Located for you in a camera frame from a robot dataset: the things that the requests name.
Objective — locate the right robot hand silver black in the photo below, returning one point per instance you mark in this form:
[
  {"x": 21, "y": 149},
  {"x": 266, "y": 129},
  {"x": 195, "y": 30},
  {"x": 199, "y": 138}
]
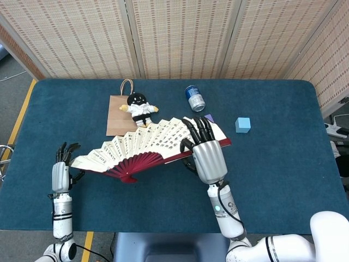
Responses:
[{"x": 210, "y": 161}]

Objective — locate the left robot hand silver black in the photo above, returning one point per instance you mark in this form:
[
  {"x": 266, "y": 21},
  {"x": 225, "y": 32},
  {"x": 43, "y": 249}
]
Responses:
[{"x": 60, "y": 177}]

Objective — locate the paper folding fan red ribs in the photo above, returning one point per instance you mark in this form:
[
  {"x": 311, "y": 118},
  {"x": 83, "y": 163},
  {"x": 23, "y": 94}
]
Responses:
[{"x": 152, "y": 139}]

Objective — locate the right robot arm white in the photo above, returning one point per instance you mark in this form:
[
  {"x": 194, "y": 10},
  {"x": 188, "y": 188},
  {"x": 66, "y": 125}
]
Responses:
[{"x": 226, "y": 213}]

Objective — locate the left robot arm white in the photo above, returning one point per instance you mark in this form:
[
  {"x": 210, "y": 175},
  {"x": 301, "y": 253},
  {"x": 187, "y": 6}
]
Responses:
[{"x": 62, "y": 215}]

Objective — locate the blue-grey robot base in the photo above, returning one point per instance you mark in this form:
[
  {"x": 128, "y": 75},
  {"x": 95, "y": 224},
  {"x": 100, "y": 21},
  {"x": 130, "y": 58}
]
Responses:
[{"x": 163, "y": 245}]

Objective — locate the purple foam cube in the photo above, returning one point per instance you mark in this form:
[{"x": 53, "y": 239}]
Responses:
[{"x": 209, "y": 117}]

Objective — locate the light blue foam cube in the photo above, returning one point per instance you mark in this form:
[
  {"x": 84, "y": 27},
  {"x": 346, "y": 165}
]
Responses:
[{"x": 242, "y": 125}]

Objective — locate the dark teal table cloth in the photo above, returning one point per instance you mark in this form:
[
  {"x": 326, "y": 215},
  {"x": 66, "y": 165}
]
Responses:
[{"x": 272, "y": 169}]

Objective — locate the blue silver drink can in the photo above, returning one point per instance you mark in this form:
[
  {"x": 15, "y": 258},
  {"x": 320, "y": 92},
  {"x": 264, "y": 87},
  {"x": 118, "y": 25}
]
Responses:
[{"x": 194, "y": 98}]

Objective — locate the brown paper bag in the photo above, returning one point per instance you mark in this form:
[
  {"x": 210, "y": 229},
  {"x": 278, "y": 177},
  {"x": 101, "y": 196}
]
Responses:
[{"x": 117, "y": 120}]

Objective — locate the black-headed plush doll white robe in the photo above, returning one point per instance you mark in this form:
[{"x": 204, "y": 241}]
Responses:
[{"x": 137, "y": 107}]

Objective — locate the woven bamboo screen panel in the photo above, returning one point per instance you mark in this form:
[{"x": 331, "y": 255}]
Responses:
[
  {"x": 272, "y": 38},
  {"x": 182, "y": 38},
  {"x": 76, "y": 38},
  {"x": 330, "y": 62}
]

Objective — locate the white power strip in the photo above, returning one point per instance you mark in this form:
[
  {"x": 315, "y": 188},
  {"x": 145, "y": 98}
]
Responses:
[{"x": 334, "y": 128}]

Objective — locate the reddish woven screen panel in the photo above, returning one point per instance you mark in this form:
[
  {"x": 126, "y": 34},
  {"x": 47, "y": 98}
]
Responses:
[{"x": 21, "y": 52}]

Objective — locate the chrome metal frame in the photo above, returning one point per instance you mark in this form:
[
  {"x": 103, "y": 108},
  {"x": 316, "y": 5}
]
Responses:
[{"x": 5, "y": 152}]

